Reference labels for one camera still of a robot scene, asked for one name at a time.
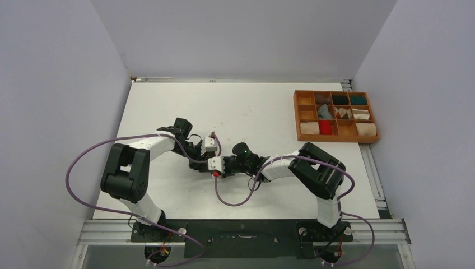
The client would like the brown striped sock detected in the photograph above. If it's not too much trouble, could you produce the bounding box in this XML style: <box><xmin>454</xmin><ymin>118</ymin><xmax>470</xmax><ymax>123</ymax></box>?
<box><xmin>206</xmin><ymin>149</ymin><xmax>219</xmax><ymax>158</ymax></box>

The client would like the cream striped rolled sock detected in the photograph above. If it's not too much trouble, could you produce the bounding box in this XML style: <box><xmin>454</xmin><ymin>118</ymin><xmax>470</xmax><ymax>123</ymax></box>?
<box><xmin>352</xmin><ymin>109</ymin><xmax>371</xmax><ymax>120</ymax></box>

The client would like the wooden compartment tray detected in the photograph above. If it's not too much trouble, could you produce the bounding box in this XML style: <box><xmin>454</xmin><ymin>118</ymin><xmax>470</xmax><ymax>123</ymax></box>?
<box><xmin>293</xmin><ymin>90</ymin><xmax>379</xmax><ymax>144</ymax></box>

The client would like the black rolled sock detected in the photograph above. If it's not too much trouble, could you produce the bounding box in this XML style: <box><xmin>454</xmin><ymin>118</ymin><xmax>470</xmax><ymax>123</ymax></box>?
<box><xmin>332</xmin><ymin>95</ymin><xmax>350</xmax><ymax>105</ymax></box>

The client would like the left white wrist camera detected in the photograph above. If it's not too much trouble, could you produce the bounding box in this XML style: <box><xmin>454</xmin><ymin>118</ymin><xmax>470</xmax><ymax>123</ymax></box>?
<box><xmin>201</xmin><ymin>136</ymin><xmax>218</xmax><ymax>154</ymax></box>

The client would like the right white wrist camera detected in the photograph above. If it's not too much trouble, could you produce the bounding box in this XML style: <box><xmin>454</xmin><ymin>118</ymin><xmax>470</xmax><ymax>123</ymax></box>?
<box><xmin>207</xmin><ymin>156</ymin><xmax>224</xmax><ymax>174</ymax></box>

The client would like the beige rolled sock right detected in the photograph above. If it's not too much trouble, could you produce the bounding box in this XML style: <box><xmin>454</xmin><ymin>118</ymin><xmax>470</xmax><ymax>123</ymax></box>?
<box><xmin>355</xmin><ymin>123</ymin><xmax>378</xmax><ymax>137</ymax></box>

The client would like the argyle rolled sock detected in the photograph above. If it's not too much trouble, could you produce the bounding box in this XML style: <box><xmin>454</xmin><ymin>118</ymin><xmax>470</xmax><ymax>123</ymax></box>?
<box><xmin>333</xmin><ymin>107</ymin><xmax>353</xmax><ymax>120</ymax></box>

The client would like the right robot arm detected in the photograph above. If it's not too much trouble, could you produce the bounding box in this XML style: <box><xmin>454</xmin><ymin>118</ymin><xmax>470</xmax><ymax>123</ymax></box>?
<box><xmin>208</xmin><ymin>142</ymin><xmax>349</xmax><ymax>240</ymax></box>

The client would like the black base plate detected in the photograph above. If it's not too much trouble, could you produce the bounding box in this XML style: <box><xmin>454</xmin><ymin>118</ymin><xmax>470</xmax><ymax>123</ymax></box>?
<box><xmin>130</xmin><ymin>219</ymin><xmax>353</xmax><ymax>259</ymax></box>

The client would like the grey sock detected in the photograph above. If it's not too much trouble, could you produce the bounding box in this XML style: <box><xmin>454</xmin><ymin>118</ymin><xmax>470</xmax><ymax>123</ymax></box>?
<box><xmin>316</xmin><ymin>104</ymin><xmax>333</xmax><ymax>119</ymax></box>

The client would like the teal rolled sock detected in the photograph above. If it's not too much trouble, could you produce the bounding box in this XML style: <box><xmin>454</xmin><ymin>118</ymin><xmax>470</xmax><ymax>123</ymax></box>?
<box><xmin>349</xmin><ymin>96</ymin><xmax>367</xmax><ymax>106</ymax></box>

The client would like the brown rolled sock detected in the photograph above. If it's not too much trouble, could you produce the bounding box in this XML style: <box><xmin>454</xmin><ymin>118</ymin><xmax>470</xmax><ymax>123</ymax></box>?
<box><xmin>314</xmin><ymin>94</ymin><xmax>332</xmax><ymax>105</ymax></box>

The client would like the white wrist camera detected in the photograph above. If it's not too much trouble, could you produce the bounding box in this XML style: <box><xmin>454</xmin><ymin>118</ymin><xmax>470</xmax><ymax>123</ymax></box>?
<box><xmin>201</xmin><ymin>136</ymin><xmax>218</xmax><ymax>154</ymax></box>
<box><xmin>207</xmin><ymin>156</ymin><xmax>224</xmax><ymax>174</ymax></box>

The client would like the red patterned sock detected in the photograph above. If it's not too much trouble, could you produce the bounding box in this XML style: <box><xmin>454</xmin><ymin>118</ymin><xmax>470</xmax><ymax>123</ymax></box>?
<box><xmin>318</xmin><ymin>119</ymin><xmax>333</xmax><ymax>136</ymax></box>

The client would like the aluminium frame rail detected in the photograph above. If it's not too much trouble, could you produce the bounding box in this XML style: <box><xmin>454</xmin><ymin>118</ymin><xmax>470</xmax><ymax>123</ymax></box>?
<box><xmin>78</xmin><ymin>219</ymin><xmax>411</xmax><ymax>245</ymax></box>

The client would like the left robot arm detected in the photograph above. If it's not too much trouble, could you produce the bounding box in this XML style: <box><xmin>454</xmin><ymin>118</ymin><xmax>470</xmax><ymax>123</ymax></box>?
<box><xmin>100</xmin><ymin>118</ymin><xmax>221</xmax><ymax>241</ymax></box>

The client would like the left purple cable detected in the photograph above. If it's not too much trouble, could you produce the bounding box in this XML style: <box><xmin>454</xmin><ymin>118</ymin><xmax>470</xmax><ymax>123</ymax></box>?
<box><xmin>66</xmin><ymin>132</ymin><xmax>222</xmax><ymax>268</ymax></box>

